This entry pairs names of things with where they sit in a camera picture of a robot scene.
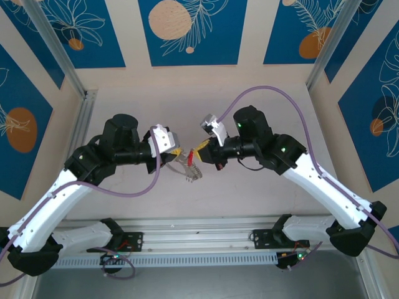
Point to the key with red tag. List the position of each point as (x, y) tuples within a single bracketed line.
[(190, 157)]

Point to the large metal keyring holder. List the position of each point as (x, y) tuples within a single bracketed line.
[(191, 172)]

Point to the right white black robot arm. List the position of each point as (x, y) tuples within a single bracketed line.
[(330, 193)]

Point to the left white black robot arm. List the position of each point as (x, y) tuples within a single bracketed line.
[(46, 208)]

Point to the black controller board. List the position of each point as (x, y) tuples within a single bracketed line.
[(285, 260), (110, 259)]

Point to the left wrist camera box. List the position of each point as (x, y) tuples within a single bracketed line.
[(165, 140)]

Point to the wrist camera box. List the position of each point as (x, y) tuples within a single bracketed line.
[(165, 140), (218, 129)]

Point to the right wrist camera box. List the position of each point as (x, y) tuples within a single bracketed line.
[(218, 129)]

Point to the aluminium side rail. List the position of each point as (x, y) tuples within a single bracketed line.
[(84, 118)]

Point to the aluminium rail base frame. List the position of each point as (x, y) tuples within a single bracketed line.
[(199, 236)]

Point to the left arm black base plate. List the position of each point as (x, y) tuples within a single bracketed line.
[(134, 241)]

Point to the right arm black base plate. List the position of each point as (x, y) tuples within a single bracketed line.
[(262, 238)]

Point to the aluminium frame post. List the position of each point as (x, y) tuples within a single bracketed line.
[(53, 40), (333, 40)]

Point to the aluminium frame leg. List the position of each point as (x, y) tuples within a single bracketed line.
[(369, 280), (26, 288)]

